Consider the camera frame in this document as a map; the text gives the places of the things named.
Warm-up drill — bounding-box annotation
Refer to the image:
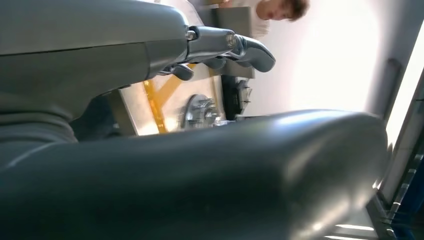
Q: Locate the stainless steel workbench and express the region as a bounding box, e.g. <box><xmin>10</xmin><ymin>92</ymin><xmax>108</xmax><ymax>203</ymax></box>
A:
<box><xmin>105</xmin><ymin>62</ymin><xmax>256</xmax><ymax>137</ymax></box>

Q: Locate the grey wheel cover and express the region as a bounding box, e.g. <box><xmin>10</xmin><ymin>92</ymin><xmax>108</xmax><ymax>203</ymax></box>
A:
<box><xmin>180</xmin><ymin>94</ymin><xmax>229</xmax><ymax>131</ymax></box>

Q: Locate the black device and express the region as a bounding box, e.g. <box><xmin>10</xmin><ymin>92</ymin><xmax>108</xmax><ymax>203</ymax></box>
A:
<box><xmin>220</xmin><ymin>75</ymin><xmax>253</xmax><ymax>121</ymax></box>

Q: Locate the person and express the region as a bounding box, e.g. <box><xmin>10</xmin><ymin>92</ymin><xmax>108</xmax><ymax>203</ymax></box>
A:
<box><xmin>218</xmin><ymin>0</ymin><xmax>311</xmax><ymax>39</ymax></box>

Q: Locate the grey window frame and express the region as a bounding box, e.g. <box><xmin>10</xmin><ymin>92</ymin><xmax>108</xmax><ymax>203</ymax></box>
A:
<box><xmin>364</xmin><ymin>19</ymin><xmax>424</xmax><ymax>240</ymax></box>

